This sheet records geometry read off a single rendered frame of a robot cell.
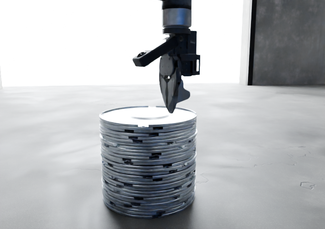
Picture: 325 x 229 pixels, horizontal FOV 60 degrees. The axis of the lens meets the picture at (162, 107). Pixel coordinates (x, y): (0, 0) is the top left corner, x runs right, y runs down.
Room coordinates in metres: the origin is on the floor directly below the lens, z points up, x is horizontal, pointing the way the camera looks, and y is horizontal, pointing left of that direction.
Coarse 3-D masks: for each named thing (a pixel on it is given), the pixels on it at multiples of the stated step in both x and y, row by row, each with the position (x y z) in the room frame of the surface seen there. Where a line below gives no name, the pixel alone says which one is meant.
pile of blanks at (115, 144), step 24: (120, 144) 0.73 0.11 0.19; (144, 144) 0.69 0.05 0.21; (168, 144) 0.70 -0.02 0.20; (192, 144) 0.77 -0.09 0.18; (120, 168) 0.71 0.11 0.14; (144, 168) 0.69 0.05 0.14; (168, 168) 0.70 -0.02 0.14; (192, 168) 0.77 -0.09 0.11; (120, 192) 0.71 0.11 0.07; (144, 192) 0.69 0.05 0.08; (168, 192) 0.71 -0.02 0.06; (192, 192) 0.80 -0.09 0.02; (144, 216) 0.69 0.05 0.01
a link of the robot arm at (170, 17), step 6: (162, 12) 0.71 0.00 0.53; (168, 12) 0.69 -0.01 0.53; (174, 12) 0.69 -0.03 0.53; (180, 12) 0.69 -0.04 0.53; (186, 12) 0.69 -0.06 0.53; (162, 18) 0.71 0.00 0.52; (168, 18) 0.69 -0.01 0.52; (174, 18) 0.68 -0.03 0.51; (180, 18) 0.69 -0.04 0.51; (186, 18) 0.69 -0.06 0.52; (162, 24) 0.71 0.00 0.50; (168, 24) 0.69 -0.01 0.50; (174, 24) 0.68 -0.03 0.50; (180, 24) 0.69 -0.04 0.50; (186, 24) 0.69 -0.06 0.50
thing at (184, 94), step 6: (168, 84) 0.70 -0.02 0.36; (180, 84) 0.70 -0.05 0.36; (168, 90) 0.70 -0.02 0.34; (180, 90) 0.70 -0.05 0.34; (186, 90) 0.71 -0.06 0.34; (168, 96) 0.70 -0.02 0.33; (180, 96) 0.71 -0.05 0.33; (186, 96) 0.71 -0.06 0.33; (168, 102) 0.70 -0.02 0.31; (174, 102) 0.69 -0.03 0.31; (168, 108) 0.70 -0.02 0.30; (174, 108) 0.70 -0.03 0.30
